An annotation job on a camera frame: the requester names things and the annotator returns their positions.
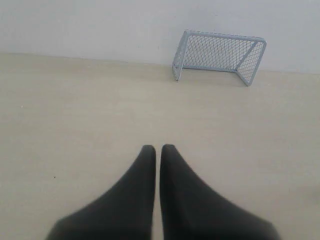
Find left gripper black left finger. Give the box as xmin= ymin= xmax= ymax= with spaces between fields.
xmin=47 ymin=145 xmax=156 ymax=240

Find small white mesh goal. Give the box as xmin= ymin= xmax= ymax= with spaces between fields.
xmin=171 ymin=30 xmax=267 ymax=87

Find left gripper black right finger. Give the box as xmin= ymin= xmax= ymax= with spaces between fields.
xmin=159 ymin=144 xmax=280 ymax=240

